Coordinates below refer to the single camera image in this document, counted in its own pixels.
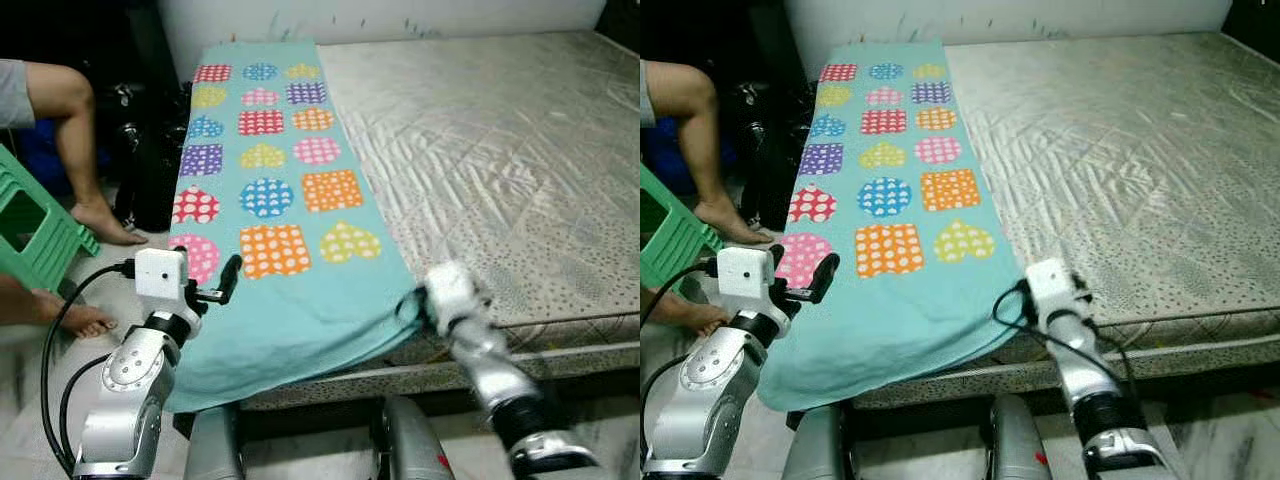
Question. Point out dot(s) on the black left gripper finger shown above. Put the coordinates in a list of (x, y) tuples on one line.
[(777, 262), (826, 278), (230, 278)]

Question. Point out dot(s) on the teal blanket with colourful shapes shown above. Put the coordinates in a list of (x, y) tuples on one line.
[(280, 330), (880, 340)]

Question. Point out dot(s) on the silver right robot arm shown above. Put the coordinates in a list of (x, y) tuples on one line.
[(1090, 390), (490, 370)]

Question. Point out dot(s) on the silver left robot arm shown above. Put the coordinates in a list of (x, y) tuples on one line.
[(715, 390), (130, 390)]

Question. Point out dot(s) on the black bag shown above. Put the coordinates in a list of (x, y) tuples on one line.
[(150, 170), (770, 160)]

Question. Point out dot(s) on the green plastic stool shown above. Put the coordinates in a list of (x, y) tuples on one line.
[(665, 245), (40, 250)]

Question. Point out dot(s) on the dark blue object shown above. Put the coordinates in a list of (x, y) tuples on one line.
[(45, 160), (665, 160)]

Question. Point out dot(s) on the silver left robot leg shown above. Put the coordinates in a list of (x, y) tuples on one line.
[(215, 445), (820, 445)]

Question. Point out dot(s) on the silver robot leg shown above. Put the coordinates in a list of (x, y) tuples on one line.
[(215, 445), (1020, 440), (410, 440), (820, 445)]

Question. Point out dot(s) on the person's grey shorts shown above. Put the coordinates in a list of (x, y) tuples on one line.
[(10, 92), (645, 92)]

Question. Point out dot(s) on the silver right robot leg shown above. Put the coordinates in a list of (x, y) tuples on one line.
[(1020, 440), (410, 440)]

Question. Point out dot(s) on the beige quilted mattress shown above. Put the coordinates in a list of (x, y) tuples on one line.
[(480, 150), (1120, 150)]

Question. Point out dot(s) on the black tufted headboard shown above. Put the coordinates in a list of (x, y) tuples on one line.
[(622, 10), (1255, 12)]

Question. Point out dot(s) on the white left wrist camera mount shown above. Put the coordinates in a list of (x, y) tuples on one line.
[(745, 272), (162, 272)]

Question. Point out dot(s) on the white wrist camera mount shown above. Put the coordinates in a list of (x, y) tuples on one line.
[(162, 272), (745, 272), (1055, 285), (450, 290)]

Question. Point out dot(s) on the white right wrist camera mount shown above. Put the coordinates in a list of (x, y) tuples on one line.
[(450, 290), (1055, 285)]

